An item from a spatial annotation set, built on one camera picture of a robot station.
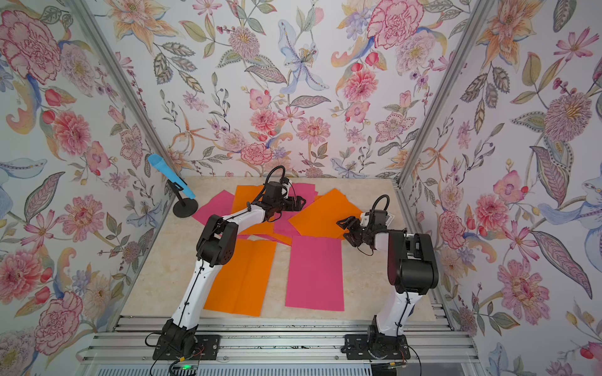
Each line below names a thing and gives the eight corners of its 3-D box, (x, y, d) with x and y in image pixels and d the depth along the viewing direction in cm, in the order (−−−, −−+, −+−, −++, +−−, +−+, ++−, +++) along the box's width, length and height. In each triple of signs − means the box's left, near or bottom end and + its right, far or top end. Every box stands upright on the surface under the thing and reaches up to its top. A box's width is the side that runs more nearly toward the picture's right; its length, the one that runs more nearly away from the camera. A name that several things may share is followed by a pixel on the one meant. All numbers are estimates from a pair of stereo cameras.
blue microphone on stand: (185, 219, 109) (154, 171, 85) (178, 205, 114) (146, 156, 90) (201, 211, 111) (175, 163, 88) (194, 198, 117) (167, 149, 93)
